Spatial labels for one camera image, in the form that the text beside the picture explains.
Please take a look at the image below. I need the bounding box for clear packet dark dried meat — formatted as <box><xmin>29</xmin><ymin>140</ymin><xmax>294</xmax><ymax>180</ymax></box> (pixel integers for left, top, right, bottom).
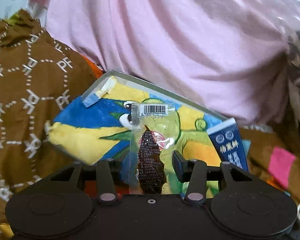
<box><xmin>129</xmin><ymin>100</ymin><xmax>180</xmax><ymax>194</ymax></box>

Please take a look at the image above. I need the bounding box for grey tray with drawing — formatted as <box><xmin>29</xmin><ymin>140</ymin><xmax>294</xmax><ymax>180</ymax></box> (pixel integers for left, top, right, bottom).
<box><xmin>45</xmin><ymin>70</ymin><xmax>252</xmax><ymax>197</ymax></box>

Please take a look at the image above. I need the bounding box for colourful cartoon bedspread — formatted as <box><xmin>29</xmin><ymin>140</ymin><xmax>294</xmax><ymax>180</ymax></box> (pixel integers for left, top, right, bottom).
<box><xmin>240</xmin><ymin>119</ymin><xmax>300</xmax><ymax>203</ymax></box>

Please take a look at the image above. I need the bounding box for brown PF patterned blanket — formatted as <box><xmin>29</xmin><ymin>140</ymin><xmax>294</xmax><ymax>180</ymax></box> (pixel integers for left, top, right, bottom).
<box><xmin>0</xmin><ymin>10</ymin><xmax>101</xmax><ymax>239</ymax></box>

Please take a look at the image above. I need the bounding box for pink hanging sheet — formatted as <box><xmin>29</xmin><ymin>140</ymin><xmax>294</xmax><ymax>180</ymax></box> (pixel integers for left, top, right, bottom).
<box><xmin>33</xmin><ymin>0</ymin><xmax>300</xmax><ymax>124</ymax></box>

